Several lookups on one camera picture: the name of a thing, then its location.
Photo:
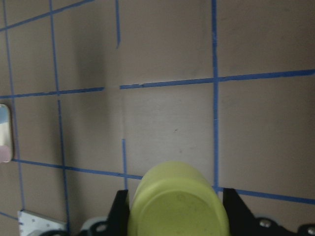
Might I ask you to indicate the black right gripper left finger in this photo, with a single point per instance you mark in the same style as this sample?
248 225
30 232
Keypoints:
118 216

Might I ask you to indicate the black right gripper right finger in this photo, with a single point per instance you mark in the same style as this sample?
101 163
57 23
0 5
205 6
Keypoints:
243 222

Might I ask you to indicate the yellow plastic cup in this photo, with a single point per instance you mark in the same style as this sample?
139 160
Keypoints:
174 199

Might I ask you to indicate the pink plastic cup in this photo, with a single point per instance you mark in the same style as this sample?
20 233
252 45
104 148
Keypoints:
5 154

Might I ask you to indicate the cream serving tray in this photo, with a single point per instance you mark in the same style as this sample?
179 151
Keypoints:
6 129

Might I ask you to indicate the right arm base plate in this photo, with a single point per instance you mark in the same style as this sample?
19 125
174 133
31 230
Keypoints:
33 224

